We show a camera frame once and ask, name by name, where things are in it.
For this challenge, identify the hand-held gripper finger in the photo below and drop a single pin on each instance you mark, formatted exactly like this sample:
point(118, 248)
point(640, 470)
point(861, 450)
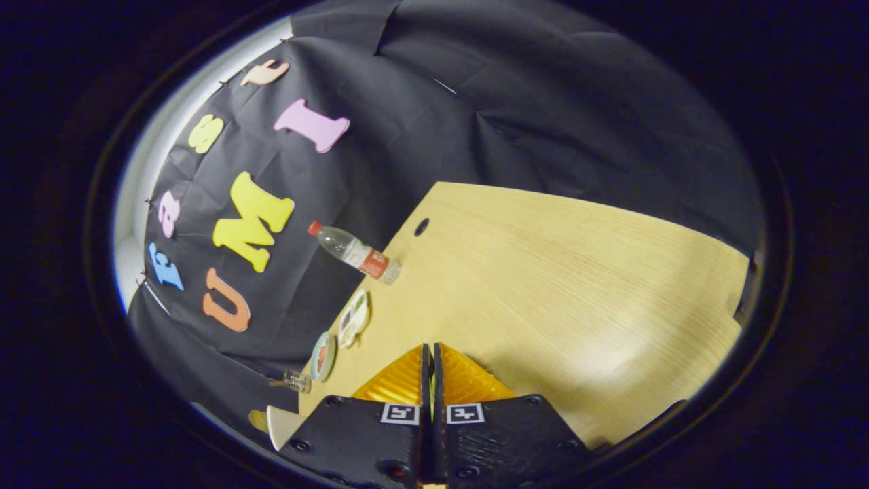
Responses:
point(438, 387)
point(426, 387)

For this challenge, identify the clear bottle with red cap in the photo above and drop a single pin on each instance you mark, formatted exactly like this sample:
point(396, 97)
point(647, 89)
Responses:
point(360, 255)

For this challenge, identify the brown bread slice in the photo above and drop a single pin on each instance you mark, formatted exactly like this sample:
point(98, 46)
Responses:
point(259, 420)

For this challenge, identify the white toaster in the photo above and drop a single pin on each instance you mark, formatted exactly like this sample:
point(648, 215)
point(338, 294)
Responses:
point(282, 424)

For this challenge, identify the white divided condiment dish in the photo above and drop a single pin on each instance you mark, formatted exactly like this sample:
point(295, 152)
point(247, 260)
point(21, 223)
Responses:
point(353, 319)

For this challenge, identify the black backdrop cloth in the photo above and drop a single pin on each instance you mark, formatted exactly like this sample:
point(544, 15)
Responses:
point(543, 122)

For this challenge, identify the pale green plate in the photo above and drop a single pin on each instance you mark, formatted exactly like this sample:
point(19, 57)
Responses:
point(322, 358)

